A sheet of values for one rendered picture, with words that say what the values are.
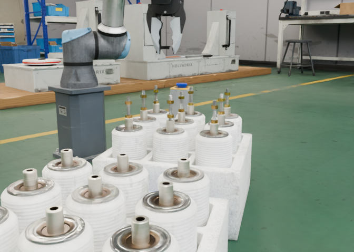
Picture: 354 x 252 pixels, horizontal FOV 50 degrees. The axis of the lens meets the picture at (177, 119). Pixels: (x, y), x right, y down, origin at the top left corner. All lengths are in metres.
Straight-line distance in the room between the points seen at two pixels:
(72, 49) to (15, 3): 6.01
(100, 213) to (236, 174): 0.43
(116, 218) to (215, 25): 4.25
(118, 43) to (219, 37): 3.26
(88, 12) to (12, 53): 2.23
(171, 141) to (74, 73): 0.68
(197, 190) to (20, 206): 0.29
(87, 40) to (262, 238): 0.98
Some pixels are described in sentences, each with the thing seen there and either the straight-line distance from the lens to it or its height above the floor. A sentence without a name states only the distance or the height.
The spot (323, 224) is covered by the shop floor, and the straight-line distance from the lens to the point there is 1.14.
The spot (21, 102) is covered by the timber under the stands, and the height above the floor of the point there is 0.04.
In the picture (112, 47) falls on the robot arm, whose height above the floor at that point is 0.46.
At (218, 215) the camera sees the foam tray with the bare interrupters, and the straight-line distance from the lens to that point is 0.72.
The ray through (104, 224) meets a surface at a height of 0.22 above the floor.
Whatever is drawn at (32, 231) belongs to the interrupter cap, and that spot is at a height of 0.25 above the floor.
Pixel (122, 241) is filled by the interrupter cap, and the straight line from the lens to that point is 0.50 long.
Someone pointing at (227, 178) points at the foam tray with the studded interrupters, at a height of 0.16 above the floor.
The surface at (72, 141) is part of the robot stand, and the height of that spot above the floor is 0.09.
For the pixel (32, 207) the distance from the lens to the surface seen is 0.66.
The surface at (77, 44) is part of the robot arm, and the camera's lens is 1.54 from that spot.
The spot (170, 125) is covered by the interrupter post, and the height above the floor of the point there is 0.27.
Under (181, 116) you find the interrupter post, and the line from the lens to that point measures 1.11.
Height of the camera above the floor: 0.50
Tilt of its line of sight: 12 degrees down
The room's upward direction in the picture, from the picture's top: straight up
